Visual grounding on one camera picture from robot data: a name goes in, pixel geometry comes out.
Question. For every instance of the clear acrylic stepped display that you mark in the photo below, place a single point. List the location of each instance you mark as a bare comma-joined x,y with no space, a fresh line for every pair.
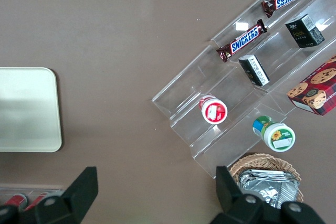
189,90

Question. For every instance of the red cola bottle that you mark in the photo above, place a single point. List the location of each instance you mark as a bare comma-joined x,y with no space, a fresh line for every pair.
14,200
35,201

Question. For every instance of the light wicker basket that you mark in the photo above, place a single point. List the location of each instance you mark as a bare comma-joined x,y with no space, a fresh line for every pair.
265,161

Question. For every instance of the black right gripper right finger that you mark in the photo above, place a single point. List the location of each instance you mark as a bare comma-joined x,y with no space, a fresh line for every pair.
231,197

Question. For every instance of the cream rectangular serving tray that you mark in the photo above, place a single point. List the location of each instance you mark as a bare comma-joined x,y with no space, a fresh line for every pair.
26,108

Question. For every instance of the red lid yogurt cup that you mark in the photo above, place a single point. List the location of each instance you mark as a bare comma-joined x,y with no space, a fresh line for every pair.
214,111

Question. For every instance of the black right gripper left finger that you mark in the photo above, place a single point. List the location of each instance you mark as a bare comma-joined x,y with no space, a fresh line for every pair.
78,195

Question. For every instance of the clear acrylic bottle rack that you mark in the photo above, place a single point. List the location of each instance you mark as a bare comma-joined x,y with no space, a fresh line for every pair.
31,189

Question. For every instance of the green lid yogurt cup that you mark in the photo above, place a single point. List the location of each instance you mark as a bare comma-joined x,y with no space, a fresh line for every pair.
278,136

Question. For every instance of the small black carton box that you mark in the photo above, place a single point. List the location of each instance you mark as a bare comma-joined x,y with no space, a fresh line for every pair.
304,31
254,70

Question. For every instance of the silver foil packet stack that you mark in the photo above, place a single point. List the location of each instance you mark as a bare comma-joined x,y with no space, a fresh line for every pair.
270,184

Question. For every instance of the red plaid cookie box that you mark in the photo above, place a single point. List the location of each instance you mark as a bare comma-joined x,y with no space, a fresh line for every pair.
315,90

